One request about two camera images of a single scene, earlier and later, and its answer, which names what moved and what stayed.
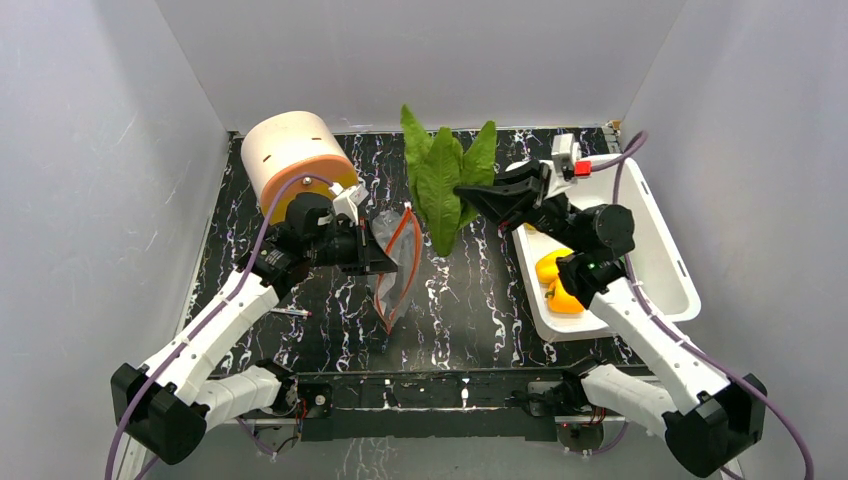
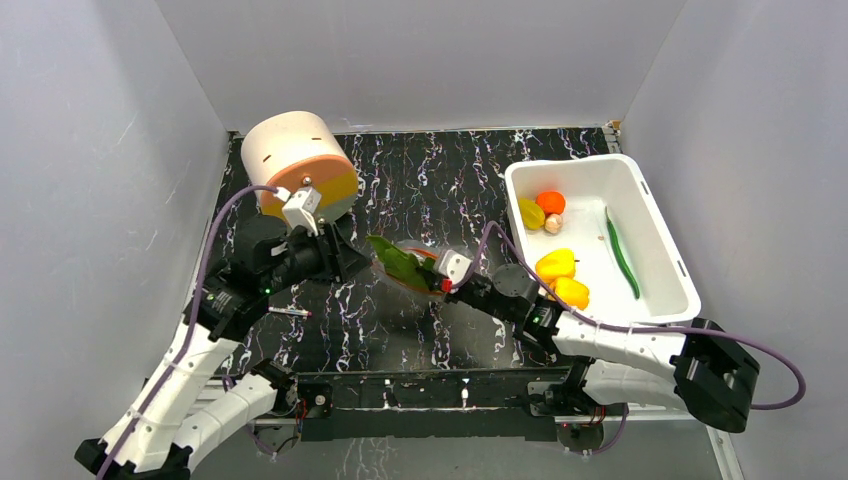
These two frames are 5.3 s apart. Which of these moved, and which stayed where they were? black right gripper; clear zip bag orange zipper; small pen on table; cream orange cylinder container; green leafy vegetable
Moved: green leafy vegetable; black right gripper; clear zip bag orange zipper
Stayed: small pen on table; cream orange cylinder container
